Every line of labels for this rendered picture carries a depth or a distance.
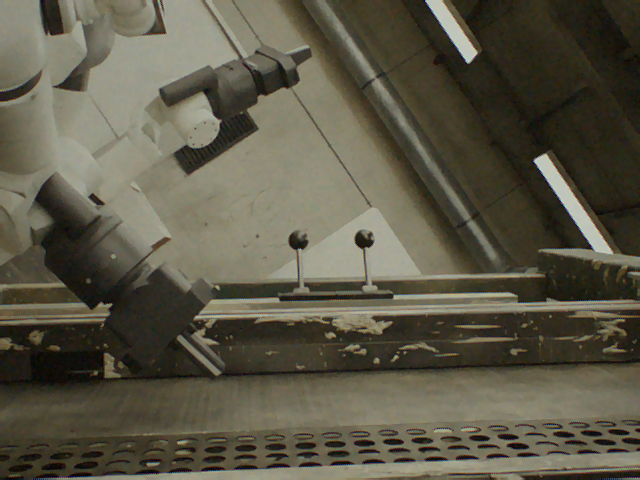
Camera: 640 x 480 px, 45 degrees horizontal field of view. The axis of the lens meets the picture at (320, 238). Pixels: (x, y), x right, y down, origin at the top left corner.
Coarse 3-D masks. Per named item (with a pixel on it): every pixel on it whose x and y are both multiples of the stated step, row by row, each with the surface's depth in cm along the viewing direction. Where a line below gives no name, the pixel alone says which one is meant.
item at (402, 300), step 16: (32, 304) 133; (48, 304) 133; (64, 304) 133; (80, 304) 132; (112, 304) 132; (208, 304) 132; (224, 304) 132; (240, 304) 132; (256, 304) 132; (272, 304) 133; (288, 304) 133; (304, 304) 133; (320, 304) 133; (336, 304) 134; (352, 304) 134; (368, 304) 134; (384, 304) 134; (400, 304) 135; (416, 304) 135; (432, 304) 135; (448, 304) 135; (464, 304) 136
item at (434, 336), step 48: (0, 336) 92; (48, 336) 93; (96, 336) 93; (240, 336) 95; (288, 336) 96; (336, 336) 96; (384, 336) 97; (432, 336) 97; (480, 336) 98; (528, 336) 99; (576, 336) 99; (624, 336) 100
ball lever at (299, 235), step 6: (294, 234) 139; (300, 234) 139; (306, 234) 140; (288, 240) 140; (294, 240) 138; (300, 240) 138; (306, 240) 139; (294, 246) 139; (300, 246) 139; (306, 246) 140; (300, 252) 139; (300, 258) 138; (300, 264) 137; (300, 270) 137; (300, 276) 136; (300, 282) 136; (300, 288) 135; (306, 288) 135; (294, 294) 134; (300, 294) 134; (306, 294) 134
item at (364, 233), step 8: (360, 232) 140; (368, 232) 140; (360, 240) 140; (368, 240) 139; (360, 248) 141; (368, 248) 141; (368, 256) 139; (368, 264) 139; (368, 272) 138; (368, 280) 137; (368, 288) 136; (376, 288) 136
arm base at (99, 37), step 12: (96, 24) 120; (108, 24) 124; (84, 36) 119; (96, 36) 122; (108, 36) 125; (96, 48) 123; (108, 48) 126; (84, 60) 120; (96, 60) 124; (72, 72) 120
